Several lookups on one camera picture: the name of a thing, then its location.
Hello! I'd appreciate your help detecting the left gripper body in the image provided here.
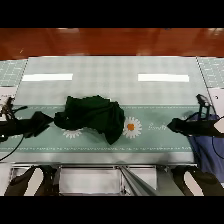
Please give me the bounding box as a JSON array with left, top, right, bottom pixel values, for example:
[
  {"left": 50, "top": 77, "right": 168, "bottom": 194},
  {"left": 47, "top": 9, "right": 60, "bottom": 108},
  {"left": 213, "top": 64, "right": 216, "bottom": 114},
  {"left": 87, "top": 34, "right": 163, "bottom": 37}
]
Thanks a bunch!
[{"left": 24, "top": 111, "right": 55, "bottom": 139}]

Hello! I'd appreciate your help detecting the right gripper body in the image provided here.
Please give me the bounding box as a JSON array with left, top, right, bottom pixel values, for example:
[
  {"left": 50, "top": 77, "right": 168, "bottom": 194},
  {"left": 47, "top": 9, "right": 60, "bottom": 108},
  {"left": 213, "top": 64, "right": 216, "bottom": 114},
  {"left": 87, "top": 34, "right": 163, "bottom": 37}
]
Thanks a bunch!
[{"left": 166, "top": 117, "right": 202, "bottom": 136}]

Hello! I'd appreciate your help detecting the dark green T-shirt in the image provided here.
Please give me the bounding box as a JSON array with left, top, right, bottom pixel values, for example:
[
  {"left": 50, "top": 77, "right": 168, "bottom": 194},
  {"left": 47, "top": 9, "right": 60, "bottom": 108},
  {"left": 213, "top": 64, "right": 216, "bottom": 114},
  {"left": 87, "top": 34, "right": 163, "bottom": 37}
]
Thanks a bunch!
[{"left": 53, "top": 94, "right": 126, "bottom": 146}]

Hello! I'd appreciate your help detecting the blue garment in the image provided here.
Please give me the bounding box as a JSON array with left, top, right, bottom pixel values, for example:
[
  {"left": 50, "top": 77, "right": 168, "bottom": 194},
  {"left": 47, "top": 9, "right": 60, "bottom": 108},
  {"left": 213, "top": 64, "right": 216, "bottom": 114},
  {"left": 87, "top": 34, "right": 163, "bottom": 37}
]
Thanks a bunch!
[{"left": 185, "top": 114, "right": 224, "bottom": 183}]

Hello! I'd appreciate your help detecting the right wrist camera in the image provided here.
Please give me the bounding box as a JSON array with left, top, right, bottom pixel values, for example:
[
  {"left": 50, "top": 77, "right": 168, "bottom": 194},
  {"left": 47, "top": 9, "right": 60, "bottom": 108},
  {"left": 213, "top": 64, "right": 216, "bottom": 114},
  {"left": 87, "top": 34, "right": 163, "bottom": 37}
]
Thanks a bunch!
[{"left": 195, "top": 93, "right": 213, "bottom": 118}]

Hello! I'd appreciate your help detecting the black cable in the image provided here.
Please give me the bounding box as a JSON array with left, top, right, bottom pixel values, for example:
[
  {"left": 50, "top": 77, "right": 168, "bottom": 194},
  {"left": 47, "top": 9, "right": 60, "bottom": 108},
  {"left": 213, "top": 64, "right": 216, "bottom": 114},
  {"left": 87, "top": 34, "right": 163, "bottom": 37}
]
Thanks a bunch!
[{"left": 0, "top": 131, "right": 27, "bottom": 162}]

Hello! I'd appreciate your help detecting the silver frame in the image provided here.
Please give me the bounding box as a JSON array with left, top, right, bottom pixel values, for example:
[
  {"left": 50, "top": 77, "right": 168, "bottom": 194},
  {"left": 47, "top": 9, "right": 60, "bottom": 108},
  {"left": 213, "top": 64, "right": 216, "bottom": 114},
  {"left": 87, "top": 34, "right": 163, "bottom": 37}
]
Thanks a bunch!
[{"left": 6, "top": 162, "right": 198, "bottom": 197}]

